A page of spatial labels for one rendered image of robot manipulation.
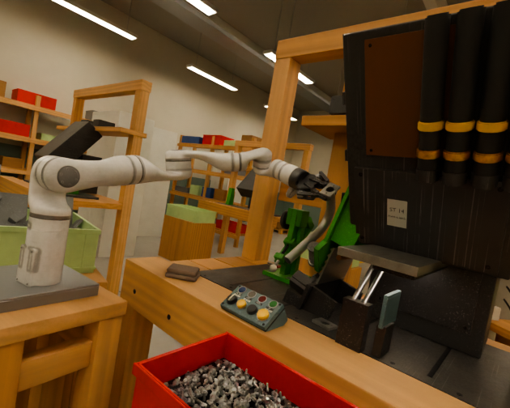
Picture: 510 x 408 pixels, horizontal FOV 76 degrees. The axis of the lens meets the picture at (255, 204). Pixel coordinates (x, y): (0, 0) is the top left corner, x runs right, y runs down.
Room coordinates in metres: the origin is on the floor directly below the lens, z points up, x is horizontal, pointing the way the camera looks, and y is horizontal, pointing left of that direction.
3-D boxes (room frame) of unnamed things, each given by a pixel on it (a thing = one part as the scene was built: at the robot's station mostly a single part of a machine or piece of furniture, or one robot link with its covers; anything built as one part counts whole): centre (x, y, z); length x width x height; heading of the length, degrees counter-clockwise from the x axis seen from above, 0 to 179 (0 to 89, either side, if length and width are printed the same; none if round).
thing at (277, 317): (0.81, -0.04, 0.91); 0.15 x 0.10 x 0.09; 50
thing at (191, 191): (7.35, 1.03, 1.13); 2.48 x 0.54 x 2.27; 50
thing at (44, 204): (0.84, 0.52, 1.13); 0.09 x 0.09 x 0.17; 59
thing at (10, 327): (0.84, 0.52, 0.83); 0.32 x 0.32 x 0.04; 57
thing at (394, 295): (0.73, -0.35, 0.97); 0.10 x 0.02 x 0.14; 140
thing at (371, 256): (0.78, -0.38, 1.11); 0.39 x 0.16 x 0.03; 140
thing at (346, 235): (0.91, -0.28, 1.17); 0.13 x 0.12 x 0.20; 50
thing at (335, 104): (1.27, -0.30, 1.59); 0.15 x 0.07 x 0.07; 50
